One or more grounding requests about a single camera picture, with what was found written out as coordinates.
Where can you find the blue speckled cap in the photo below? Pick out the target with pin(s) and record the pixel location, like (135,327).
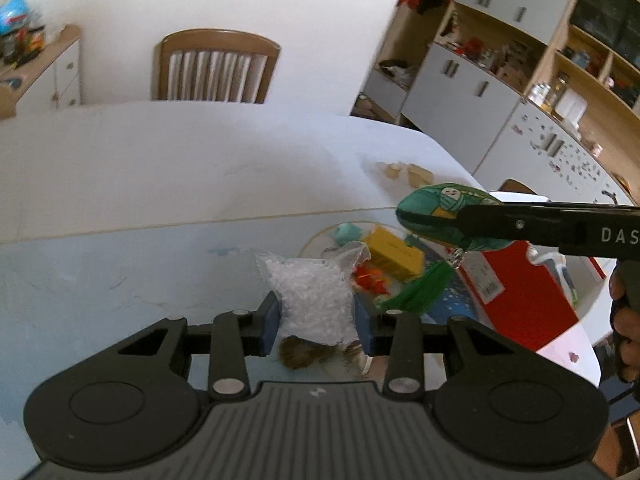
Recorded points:
(456,299)

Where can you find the brown furry item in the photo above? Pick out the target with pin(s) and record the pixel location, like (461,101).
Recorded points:
(296,353)

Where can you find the yellow rectangular box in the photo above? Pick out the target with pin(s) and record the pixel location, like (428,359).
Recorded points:
(393,256)

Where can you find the wooden slat-back chair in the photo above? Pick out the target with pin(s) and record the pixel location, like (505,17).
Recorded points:
(216,65)

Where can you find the light blue round object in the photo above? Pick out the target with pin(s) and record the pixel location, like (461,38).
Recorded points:
(346,233)

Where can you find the low white drawer cabinet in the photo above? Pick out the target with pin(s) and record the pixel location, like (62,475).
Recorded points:
(49,82)

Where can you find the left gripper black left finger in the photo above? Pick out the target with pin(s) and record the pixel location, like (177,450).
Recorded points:
(235,335)

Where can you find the small beige blocks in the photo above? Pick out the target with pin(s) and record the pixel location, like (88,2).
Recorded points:
(415,175)

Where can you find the red toy horse keychain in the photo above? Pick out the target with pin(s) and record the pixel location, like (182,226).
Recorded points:
(371,280)

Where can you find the green embroidered pouch with tassel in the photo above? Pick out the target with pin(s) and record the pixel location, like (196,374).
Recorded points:
(430,213)

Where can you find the white cabinet wall unit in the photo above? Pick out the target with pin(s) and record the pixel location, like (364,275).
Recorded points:
(543,92)

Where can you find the person's right hand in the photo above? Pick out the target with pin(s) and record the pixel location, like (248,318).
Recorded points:
(624,321)

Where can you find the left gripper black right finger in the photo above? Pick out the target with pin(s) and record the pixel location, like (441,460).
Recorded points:
(398,337)

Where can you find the clear bag of white beads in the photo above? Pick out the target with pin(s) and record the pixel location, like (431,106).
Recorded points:
(316,297)

